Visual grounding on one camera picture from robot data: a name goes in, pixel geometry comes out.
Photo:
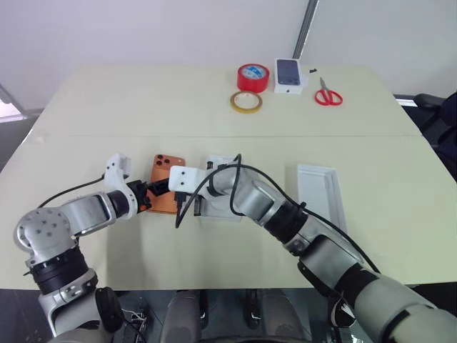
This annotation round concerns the red tape roll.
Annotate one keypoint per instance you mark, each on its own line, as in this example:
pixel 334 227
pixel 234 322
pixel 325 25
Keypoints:
pixel 251 83

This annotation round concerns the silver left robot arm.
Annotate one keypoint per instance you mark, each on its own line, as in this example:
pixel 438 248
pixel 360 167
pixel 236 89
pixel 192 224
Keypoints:
pixel 85 211

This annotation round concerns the grey frame piece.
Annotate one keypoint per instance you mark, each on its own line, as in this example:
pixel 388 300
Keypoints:
pixel 10 107

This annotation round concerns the phone box with phone print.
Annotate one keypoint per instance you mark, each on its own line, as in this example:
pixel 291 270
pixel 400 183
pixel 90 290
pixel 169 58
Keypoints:
pixel 289 73

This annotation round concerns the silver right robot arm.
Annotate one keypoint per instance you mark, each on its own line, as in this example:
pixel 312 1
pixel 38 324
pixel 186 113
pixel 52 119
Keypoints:
pixel 321 250

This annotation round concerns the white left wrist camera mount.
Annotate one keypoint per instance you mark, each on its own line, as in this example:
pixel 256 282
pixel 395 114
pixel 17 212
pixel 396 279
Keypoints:
pixel 116 171

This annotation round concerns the yellow tape roll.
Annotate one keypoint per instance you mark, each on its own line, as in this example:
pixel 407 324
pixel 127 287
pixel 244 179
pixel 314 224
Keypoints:
pixel 235 105

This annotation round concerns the black round pad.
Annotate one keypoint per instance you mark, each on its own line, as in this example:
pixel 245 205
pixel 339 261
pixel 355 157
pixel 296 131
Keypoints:
pixel 109 309

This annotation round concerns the black office chair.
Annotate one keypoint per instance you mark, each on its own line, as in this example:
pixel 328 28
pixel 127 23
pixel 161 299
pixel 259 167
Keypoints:
pixel 441 118

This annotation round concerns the grey rounded robot leg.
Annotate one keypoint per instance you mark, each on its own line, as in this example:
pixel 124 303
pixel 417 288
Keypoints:
pixel 180 318
pixel 285 314

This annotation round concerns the orange smartphone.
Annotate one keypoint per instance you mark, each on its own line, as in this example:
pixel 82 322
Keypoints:
pixel 162 205

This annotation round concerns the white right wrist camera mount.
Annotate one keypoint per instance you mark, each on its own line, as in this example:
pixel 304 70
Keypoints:
pixel 185 178

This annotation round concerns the grey metal pole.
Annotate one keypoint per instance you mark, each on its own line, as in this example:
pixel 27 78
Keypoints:
pixel 304 28

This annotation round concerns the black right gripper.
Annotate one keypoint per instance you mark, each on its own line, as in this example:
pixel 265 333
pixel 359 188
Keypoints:
pixel 178 203

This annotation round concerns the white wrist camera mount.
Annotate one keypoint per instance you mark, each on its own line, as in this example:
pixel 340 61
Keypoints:
pixel 116 171
pixel 185 178

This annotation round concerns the white phone box base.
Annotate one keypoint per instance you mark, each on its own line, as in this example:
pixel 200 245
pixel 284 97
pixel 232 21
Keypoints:
pixel 218 211

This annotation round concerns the white phone box lid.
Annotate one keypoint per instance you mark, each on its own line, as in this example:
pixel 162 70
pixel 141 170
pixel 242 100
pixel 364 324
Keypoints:
pixel 317 189

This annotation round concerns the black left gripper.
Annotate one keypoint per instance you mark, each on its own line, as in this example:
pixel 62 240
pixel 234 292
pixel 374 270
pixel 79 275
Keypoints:
pixel 142 196

